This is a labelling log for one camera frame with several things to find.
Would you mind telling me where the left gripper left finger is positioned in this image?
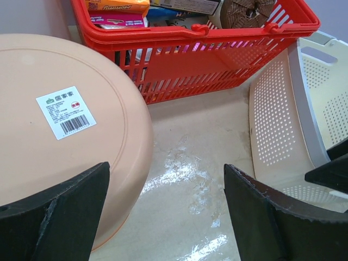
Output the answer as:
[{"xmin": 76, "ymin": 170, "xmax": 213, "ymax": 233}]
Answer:
[{"xmin": 1, "ymin": 161, "xmax": 110, "ymax": 260}]

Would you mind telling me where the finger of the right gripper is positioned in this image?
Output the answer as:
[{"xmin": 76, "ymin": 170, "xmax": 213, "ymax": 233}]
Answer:
[{"xmin": 304, "ymin": 139, "xmax": 347, "ymax": 194}]

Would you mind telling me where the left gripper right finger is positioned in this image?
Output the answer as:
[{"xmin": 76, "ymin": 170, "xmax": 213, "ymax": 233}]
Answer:
[{"xmin": 223, "ymin": 164, "xmax": 347, "ymax": 260}]

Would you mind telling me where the white perforated storage basket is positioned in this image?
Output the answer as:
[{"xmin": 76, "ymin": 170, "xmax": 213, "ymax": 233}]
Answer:
[{"xmin": 249, "ymin": 31, "xmax": 347, "ymax": 212}]

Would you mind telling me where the orange printed bucket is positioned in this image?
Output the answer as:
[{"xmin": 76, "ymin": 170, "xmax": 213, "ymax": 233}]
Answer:
[{"xmin": 1, "ymin": 34, "xmax": 153, "ymax": 249}]

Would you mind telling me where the red plastic shopping basket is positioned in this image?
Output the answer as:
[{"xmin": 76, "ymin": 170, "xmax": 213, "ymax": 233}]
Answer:
[{"xmin": 71, "ymin": 1, "xmax": 320, "ymax": 104}]

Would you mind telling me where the dark flat box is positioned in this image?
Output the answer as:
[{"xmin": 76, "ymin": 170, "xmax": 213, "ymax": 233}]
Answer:
[{"xmin": 147, "ymin": 0, "xmax": 221, "ymax": 20}]

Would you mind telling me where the pink yellow snack box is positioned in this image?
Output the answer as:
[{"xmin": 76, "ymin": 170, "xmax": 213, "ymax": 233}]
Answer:
[{"xmin": 85, "ymin": 0, "xmax": 150, "ymax": 27}]

